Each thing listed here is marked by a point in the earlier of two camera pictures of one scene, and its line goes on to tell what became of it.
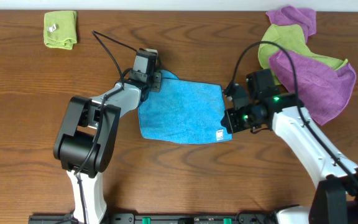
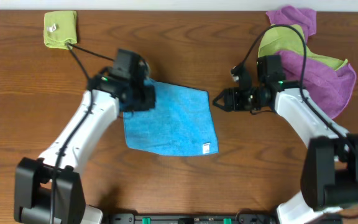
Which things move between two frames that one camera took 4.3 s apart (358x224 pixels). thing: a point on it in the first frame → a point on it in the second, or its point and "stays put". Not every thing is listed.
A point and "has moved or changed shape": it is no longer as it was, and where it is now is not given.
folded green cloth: x=60 y=29 stays put
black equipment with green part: x=162 y=218 stays put
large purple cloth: x=324 y=92 stays put
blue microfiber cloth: x=184 y=111 has moved or changed shape
